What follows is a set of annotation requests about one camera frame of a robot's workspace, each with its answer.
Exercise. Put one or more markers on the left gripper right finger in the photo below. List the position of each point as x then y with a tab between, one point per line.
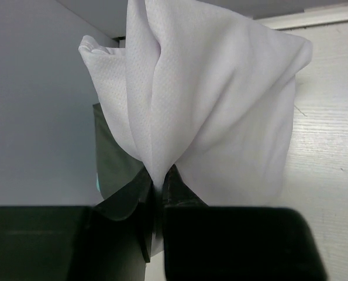
234	243

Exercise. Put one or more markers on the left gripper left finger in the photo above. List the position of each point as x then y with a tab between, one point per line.
109	241

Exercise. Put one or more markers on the white t-shirt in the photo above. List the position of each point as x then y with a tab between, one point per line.
204	89

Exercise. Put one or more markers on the teal folded t-shirt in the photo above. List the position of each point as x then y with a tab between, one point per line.
98	184

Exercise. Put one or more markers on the grey folded t-shirt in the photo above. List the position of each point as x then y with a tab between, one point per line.
115	167

